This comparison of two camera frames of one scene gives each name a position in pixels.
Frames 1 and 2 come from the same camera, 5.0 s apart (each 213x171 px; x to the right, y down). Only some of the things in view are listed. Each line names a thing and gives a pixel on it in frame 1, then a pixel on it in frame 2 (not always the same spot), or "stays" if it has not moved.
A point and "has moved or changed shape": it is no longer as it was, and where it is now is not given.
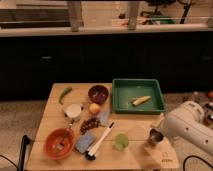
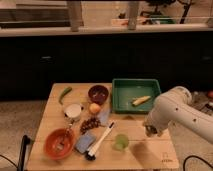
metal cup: [155, 137] has moved or changed shape
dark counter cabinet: [31, 63] stays
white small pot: [73, 110] stays
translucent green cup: [121, 142] stays
